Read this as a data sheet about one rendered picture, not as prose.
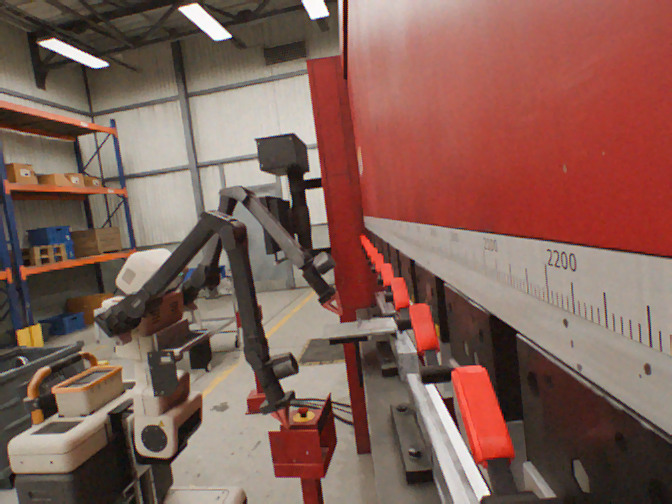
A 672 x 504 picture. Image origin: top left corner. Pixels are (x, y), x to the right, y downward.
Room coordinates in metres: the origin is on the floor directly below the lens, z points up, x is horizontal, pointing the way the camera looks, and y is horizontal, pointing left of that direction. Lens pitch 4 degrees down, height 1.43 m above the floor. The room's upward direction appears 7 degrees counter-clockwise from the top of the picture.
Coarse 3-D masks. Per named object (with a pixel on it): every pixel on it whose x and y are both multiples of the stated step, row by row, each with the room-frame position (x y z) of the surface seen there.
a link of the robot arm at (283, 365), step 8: (288, 352) 1.28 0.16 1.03; (256, 360) 1.25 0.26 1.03; (264, 360) 1.29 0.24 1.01; (272, 360) 1.26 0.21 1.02; (280, 360) 1.26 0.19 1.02; (288, 360) 1.25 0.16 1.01; (296, 360) 1.29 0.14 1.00; (256, 368) 1.25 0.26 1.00; (280, 368) 1.25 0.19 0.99; (288, 368) 1.24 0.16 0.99; (296, 368) 1.27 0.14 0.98; (280, 376) 1.25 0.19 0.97; (288, 376) 1.26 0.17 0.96
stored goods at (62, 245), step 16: (32, 240) 7.40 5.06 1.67; (48, 240) 7.33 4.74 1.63; (64, 240) 7.64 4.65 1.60; (80, 240) 8.13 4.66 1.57; (96, 240) 8.05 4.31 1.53; (112, 240) 8.48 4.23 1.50; (32, 256) 6.55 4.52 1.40; (48, 256) 6.77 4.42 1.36; (64, 256) 7.07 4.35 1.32; (80, 256) 8.18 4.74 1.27
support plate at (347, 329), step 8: (376, 320) 1.63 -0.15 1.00; (384, 320) 1.62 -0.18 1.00; (328, 328) 1.61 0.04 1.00; (336, 328) 1.59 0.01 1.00; (344, 328) 1.58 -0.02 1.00; (352, 328) 1.56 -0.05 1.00; (392, 328) 1.50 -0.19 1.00; (328, 336) 1.50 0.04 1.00; (336, 336) 1.49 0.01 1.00; (344, 336) 1.48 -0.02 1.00; (352, 336) 1.48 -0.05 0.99
